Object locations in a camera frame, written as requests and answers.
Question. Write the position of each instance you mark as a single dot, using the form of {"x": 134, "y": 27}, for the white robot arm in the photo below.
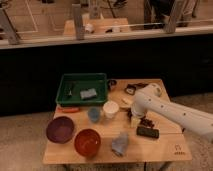
{"x": 149, "y": 98}

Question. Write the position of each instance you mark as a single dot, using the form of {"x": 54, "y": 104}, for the green plastic tray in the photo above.
{"x": 82, "y": 81}

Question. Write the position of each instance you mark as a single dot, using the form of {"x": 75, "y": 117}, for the orange carrot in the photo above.
{"x": 68, "y": 110}

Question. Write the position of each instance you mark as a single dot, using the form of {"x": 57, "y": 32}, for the blue plastic cup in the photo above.
{"x": 94, "y": 114}

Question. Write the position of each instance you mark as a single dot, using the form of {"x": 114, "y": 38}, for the yellow banana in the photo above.
{"x": 126, "y": 103}

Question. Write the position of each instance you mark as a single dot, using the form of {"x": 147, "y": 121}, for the red orange bowl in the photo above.
{"x": 87, "y": 143}

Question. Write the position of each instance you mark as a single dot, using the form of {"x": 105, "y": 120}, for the dark utensil in tray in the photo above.
{"x": 70, "y": 90}

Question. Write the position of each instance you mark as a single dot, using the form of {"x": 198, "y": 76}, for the purple bowl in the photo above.
{"x": 60, "y": 130}

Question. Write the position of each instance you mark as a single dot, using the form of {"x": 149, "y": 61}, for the black remote control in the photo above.
{"x": 147, "y": 132}

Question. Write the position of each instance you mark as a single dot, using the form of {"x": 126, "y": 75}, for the small black cup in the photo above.
{"x": 111, "y": 84}

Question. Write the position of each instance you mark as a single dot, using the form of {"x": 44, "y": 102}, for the white paper cup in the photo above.
{"x": 110, "y": 108}

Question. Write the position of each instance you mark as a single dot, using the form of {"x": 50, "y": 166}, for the black handled peeler tool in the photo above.
{"x": 131, "y": 88}

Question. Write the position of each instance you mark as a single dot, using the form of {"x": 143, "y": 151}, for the dark red grape bunch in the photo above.
{"x": 144, "y": 121}

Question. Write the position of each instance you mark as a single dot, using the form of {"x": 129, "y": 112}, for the grey blue sponge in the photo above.
{"x": 88, "y": 94}

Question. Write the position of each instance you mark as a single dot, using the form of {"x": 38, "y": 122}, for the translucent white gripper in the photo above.
{"x": 134, "y": 121}

